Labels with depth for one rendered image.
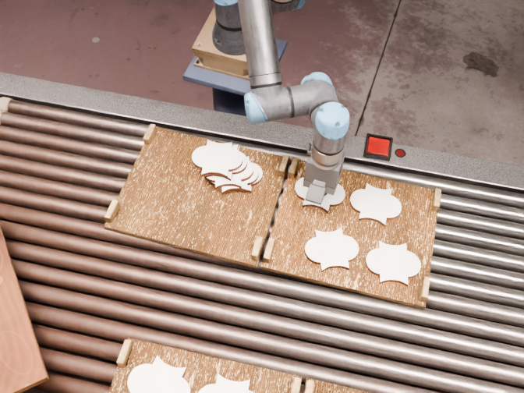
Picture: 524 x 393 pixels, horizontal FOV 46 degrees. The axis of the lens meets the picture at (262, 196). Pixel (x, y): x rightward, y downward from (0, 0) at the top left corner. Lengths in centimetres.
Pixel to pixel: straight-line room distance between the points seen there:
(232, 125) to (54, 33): 196
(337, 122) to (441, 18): 240
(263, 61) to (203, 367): 71
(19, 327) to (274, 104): 75
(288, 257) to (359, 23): 223
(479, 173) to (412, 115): 138
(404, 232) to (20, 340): 95
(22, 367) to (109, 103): 85
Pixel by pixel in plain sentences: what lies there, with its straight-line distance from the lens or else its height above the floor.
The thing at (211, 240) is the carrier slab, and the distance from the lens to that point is 157.
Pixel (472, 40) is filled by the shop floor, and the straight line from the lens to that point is 365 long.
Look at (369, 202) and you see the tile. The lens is 164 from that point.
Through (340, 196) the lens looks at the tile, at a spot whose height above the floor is 95.
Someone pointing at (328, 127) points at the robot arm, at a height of 125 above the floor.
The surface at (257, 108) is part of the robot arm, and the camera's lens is 144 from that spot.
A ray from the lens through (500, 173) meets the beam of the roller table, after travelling 185.
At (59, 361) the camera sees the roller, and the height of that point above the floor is 92.
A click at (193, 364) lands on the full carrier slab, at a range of 144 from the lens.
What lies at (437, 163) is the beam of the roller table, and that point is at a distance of 181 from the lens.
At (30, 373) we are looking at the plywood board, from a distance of 139.
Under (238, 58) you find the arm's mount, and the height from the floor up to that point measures 95.
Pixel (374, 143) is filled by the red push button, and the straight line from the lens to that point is 179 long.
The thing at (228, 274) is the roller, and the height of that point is 92.
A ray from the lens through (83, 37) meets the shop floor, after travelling 354.
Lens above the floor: 230
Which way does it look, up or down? 56 degrees down
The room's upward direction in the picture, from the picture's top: 2 degrees clockwise
